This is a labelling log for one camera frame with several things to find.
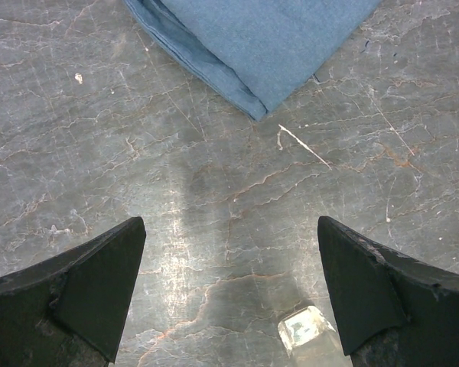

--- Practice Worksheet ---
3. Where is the folded blue cloth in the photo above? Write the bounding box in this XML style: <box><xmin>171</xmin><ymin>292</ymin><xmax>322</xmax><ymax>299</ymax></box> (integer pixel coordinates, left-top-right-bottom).
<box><xmin>125</xmin><ymin>0</ymin><xmax>379</xmax><ymax>120</ymax></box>

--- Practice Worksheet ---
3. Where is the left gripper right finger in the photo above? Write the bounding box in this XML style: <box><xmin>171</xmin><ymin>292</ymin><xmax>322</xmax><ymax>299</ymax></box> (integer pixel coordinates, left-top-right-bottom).
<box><xmin>317</xmin><ymin>216</ymin><xmax>459</xmax><ymax>366</ymax></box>

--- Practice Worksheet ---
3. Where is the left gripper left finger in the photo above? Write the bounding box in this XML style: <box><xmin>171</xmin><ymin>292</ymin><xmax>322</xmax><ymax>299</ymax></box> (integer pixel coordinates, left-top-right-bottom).
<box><xmin>0</xmin><ymin>217</ymin><xmax>146</xmax><ymax>366</ymax></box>

